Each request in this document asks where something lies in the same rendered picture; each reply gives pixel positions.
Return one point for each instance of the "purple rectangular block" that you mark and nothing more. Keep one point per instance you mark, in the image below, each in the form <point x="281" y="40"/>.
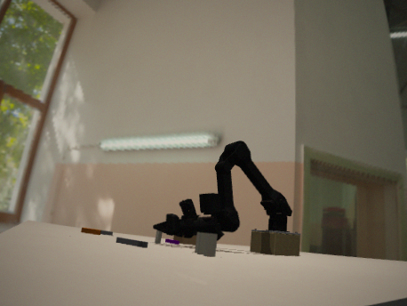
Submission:
<point x="176" y="242"/>

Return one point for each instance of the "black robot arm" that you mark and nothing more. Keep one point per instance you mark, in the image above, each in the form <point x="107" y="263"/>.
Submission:
<point x="224" y="216"/>

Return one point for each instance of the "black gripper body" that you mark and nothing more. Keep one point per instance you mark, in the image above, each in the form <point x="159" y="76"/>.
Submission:
<point x="188" y="228"/>

